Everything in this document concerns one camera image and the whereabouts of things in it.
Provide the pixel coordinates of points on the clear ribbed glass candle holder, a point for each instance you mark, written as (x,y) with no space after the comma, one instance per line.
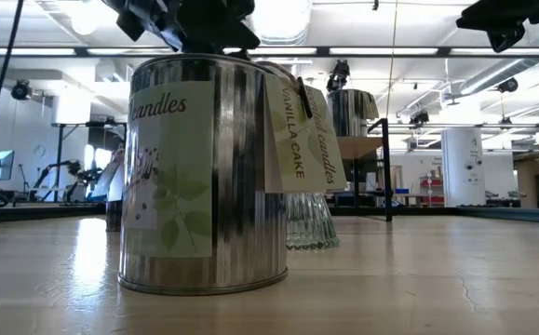
(311,223)

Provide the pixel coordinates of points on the small black ceiling sensor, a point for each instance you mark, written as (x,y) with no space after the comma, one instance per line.
(375,4)

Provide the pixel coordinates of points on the wooden shelf with black frame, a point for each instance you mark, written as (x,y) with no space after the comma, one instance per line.
(357,148)

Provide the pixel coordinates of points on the white round ceiling duct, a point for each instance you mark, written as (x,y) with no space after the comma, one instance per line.
(280,23)

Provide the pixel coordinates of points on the red storage cart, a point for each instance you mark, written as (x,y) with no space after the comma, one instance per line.
(432,201)

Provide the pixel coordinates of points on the white round pillar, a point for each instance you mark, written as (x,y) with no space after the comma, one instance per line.
(462,153)

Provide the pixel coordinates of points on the black table border rail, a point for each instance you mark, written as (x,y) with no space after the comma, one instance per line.
(41,214)

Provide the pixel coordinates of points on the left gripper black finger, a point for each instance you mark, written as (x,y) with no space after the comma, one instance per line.
(222,35)
(173,35)

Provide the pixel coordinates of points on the cream green paper hang tag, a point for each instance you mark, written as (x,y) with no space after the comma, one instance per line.
(371,104)

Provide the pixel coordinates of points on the small blue bin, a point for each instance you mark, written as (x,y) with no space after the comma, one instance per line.
(401,191)

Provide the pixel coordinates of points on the white paper hang tag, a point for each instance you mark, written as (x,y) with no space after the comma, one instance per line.
(106,181)

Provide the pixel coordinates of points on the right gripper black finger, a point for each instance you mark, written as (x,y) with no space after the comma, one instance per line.
(506,39)
(497,16)

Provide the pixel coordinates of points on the black overhead frame bar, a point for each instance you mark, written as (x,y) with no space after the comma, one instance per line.
(322,51)

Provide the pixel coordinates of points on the black overhead camera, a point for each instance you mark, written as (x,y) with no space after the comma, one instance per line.
(339,74)

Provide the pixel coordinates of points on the black background stand frame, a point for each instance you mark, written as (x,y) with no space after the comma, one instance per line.
(60,163)

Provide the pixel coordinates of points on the cream vanilla cake paper tag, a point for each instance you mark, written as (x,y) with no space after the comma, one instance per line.
(292,153)

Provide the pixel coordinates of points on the black clothespin clip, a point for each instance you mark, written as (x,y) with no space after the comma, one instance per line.
(304,100)

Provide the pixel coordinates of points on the cream scented candles paper tag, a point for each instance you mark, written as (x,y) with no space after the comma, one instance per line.
(332,158)

